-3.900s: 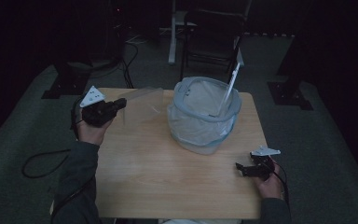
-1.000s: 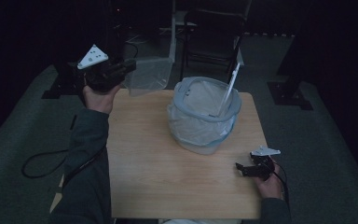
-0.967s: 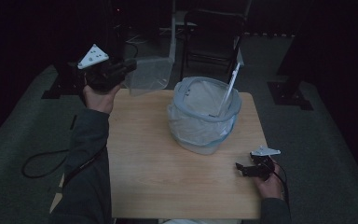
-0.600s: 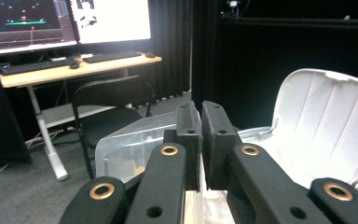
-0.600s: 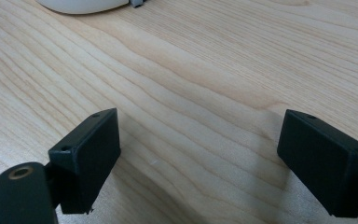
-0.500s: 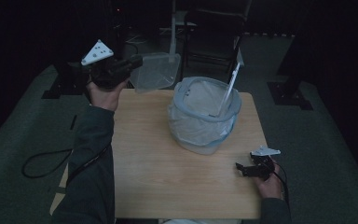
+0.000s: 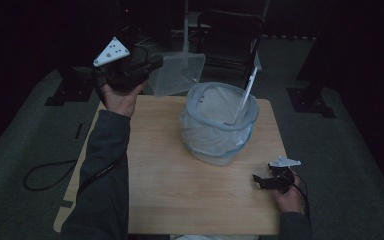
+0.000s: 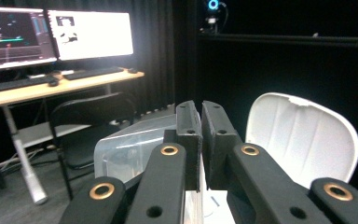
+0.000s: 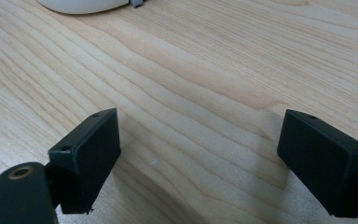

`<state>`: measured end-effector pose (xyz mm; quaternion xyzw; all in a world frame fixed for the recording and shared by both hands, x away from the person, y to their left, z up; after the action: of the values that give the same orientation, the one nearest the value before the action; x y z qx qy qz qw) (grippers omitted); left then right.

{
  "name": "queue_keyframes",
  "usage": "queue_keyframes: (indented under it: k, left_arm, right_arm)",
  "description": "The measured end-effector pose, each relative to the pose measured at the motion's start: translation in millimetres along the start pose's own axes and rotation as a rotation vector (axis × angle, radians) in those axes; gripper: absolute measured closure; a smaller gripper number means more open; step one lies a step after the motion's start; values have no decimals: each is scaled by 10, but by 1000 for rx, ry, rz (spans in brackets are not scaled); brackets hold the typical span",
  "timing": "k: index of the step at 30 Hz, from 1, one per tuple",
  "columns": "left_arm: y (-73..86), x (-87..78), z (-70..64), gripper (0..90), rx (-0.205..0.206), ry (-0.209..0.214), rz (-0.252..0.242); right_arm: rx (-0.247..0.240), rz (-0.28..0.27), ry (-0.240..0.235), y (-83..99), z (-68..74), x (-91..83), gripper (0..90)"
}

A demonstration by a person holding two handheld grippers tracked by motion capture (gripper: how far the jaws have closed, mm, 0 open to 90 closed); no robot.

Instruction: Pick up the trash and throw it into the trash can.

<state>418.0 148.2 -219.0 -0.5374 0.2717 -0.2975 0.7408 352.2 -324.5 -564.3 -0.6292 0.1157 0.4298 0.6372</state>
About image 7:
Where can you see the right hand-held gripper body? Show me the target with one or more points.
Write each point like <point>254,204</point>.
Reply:
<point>283,178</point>

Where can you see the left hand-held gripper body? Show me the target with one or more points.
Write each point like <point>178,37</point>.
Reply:
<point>113,53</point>

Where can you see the white mesh laundry basket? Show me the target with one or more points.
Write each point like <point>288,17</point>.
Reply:
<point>189,106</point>

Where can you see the person's right hand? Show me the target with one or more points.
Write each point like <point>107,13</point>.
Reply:
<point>291,200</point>

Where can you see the person's left hand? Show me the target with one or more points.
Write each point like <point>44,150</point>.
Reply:
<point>121,101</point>

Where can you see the clear plastic storage box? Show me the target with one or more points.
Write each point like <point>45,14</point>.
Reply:
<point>176,73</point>

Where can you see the white stand pole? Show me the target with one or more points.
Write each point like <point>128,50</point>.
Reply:
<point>186,26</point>

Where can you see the black stand base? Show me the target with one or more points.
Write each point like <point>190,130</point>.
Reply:
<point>70,93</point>
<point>310,101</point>

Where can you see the black chair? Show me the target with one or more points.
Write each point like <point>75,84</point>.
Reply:
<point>228,36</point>

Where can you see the black tape strip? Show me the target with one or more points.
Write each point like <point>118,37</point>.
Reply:
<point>78,130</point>

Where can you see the white stick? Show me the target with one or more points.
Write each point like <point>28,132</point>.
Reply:
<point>246,93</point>

